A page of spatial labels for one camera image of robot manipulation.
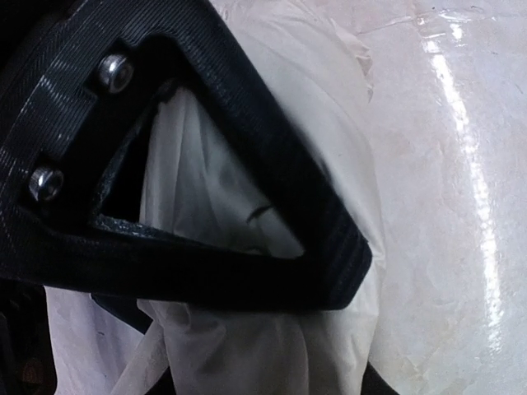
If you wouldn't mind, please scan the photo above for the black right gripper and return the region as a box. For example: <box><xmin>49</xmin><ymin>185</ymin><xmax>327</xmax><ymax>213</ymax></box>
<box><xmin>0</xmin><ymin>0</ymin><xmax>87</xmax><ymax>137</ymax></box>

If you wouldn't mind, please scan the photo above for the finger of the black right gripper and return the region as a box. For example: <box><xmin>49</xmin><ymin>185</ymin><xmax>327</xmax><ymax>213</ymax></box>
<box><xmin>1</xmin><ymin>1</ymin><xmax>372</xmax><ymax>311</ymax></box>

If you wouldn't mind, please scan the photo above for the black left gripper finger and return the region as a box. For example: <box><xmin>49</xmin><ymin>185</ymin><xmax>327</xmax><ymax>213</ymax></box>
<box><xmin>361</xmin><ymin>362</ymin><xmax>398</xmax><ymax>395</ymax></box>

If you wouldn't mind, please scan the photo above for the beige folding umbrella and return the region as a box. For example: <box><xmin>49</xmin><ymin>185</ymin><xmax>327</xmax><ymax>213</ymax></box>
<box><xmin>46</xmin><ymin>1</ymin><xmax>385</xmax><ymax>394</ymax></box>

